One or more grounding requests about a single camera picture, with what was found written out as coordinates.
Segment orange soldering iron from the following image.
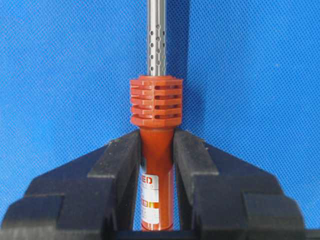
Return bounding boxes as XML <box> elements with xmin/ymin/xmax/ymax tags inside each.
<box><xmin>130</xmin><ymin>0</ymin><xmax>183</xmax><ymax>231</ymax></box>

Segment blue mat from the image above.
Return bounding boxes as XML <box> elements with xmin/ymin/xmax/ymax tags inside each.
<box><xmin>0</xmin><ymin>0</ymin><xmax>320</xmax><ymax>229</ymax></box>

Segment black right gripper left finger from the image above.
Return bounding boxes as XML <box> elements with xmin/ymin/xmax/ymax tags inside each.
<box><xmin>0</xmin><ymin>131</ymin><xmax>141</xmax><ymax>240</ymax></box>

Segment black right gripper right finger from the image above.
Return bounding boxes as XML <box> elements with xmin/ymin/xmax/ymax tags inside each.
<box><xmin>173</xmin><ymin>129</ymin><xmax>305</xmax><ymax>240</ymax></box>

